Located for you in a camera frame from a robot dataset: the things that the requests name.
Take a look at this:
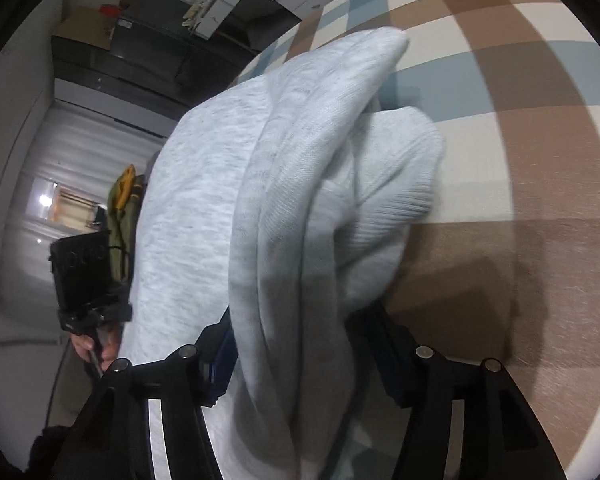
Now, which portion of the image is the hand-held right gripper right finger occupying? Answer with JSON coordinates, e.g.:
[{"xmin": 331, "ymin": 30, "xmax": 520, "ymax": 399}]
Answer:
[{"xmin": 347, "ymin": 300, "xmax": 568, "ymax": 480}]

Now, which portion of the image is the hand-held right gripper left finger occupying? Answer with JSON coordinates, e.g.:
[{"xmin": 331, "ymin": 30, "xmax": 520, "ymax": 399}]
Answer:
[{"xmin": 45, "ymin": 307, "xmax": 241, "ymax": 480}]

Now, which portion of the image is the light grey hoodie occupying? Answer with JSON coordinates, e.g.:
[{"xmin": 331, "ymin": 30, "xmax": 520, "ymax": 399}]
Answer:
[{"xmin": 117, "ymin": 26, "xmax": 448, "ymax": 480}]

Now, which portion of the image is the olive green clothes pile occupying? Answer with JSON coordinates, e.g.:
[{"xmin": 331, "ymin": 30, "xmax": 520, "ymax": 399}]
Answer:
[{"xmin": 106, "ymin": 164, "xmax": 146, "ymax": 281}]

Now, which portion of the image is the person's left hand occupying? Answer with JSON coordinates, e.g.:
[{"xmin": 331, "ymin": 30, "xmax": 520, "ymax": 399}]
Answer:
[{"xmin": 70, "ymin": 322, "xmax": 126, "ymax": 378}]

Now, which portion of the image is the white curtain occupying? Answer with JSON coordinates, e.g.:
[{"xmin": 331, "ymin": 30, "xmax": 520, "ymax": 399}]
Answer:
[{"xmin": 0, "ymin": 100, "xmax": 173, "ymax": 321}]

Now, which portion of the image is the dark wardrobe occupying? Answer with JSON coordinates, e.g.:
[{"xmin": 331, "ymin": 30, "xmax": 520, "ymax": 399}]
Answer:
[{"xmin": 50, "ymin": 0, "xmax": 301, "ymax": 121}]

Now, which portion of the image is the large cardboard box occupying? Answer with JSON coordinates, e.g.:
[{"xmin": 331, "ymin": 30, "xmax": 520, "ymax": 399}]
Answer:
[{"xmin": 55, "ymin": 6, "xmax": 116, "ymax": 51}]

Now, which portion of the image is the checked bed sheet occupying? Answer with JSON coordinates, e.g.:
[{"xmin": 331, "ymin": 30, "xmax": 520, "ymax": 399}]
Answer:
[{"xmin": 235, "ymin": 0, "xmax": 600, "ymax": 480}]

